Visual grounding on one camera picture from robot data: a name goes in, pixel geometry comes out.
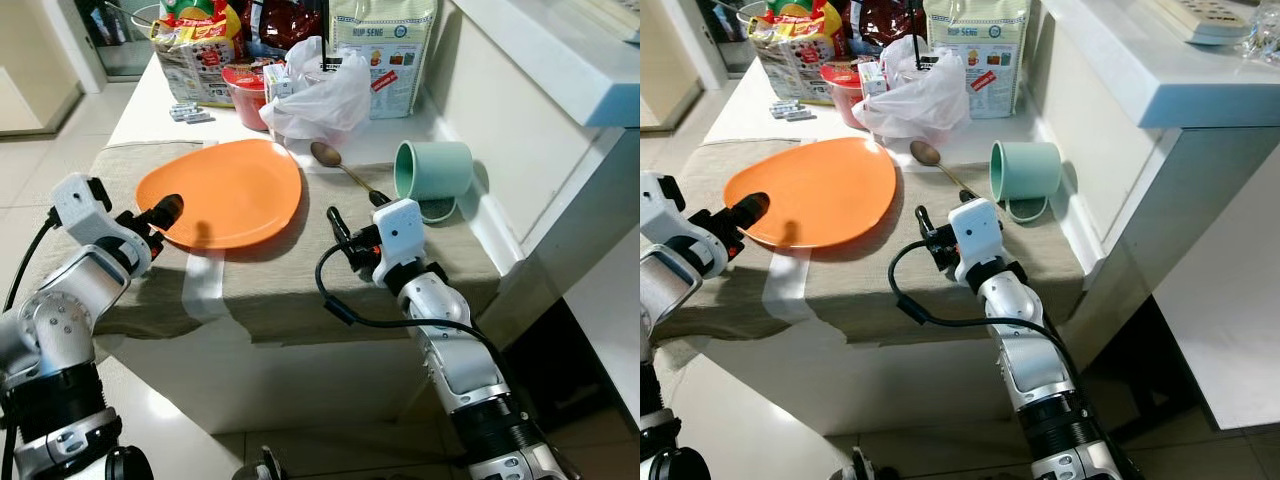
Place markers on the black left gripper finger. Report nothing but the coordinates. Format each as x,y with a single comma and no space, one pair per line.
165,208
750,208

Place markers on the metal spoon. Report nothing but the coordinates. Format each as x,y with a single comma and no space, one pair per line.
923,152
325,153

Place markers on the green mug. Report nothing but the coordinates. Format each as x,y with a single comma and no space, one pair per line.
440,170
1035,170

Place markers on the orange plastic plate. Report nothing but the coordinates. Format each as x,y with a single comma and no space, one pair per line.
820,190
230,190

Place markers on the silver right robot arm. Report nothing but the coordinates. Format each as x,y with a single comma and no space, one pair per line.
1030,350
450,340

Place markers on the beige ribbed table cloth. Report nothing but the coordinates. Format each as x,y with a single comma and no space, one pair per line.
880,280
300,270

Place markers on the small grey blister pack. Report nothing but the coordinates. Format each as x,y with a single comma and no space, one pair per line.
190,112
790,111

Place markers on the white plastic bag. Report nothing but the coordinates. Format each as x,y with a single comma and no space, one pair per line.
915,100
320,100

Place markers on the red noodle cup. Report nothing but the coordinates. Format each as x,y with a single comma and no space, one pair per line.
245,100
842,100

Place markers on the cream cracker bag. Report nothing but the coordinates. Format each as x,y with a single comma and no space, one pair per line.
995,60
400,60

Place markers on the small white carton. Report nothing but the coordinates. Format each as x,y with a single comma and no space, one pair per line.
278,80
873,80

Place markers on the yellow red snack bag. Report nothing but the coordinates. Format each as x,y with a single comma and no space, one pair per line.
795,50
195,50

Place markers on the thin black rod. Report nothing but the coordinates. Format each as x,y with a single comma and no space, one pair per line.
916,35
326,35

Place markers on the white counter block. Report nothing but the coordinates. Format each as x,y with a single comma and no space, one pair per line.
1150,150
540,130

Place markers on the cream cabinet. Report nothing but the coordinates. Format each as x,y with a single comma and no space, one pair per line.
660,50
30,50

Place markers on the dark red food bag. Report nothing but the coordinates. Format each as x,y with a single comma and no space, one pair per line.
285,20
885,20

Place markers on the silver black robot leg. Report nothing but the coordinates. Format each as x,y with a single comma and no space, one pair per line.
858,465
265,465

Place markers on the white power strip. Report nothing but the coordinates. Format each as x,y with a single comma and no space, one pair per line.
1205,20

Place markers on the clear plastic wrap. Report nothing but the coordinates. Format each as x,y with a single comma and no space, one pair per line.
1262,40

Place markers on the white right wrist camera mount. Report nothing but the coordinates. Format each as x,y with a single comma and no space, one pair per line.
978,230
400,235

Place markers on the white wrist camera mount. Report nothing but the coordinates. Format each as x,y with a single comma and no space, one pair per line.
660,200
85,210
978,230
400,235

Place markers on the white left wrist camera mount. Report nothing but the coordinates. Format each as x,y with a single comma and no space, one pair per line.
660,200
85,210

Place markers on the white door frame post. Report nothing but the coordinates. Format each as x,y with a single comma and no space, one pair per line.
697,40
78,40

